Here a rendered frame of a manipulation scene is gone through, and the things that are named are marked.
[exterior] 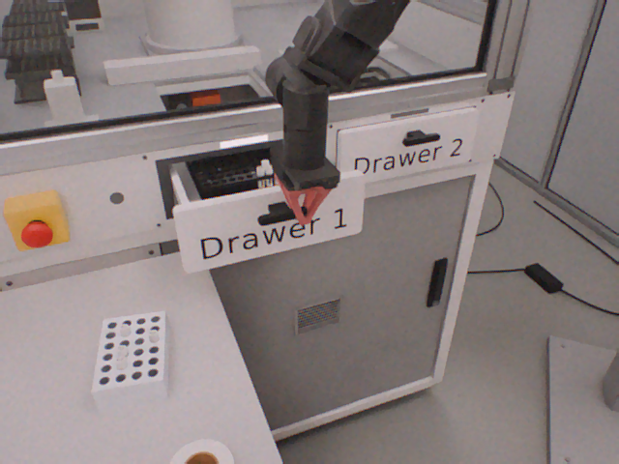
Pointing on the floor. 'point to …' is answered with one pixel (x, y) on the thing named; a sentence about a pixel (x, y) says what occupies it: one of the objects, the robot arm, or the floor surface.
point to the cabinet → (331, 298)
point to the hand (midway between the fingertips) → (302, 217)
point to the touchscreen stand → (582, 402)
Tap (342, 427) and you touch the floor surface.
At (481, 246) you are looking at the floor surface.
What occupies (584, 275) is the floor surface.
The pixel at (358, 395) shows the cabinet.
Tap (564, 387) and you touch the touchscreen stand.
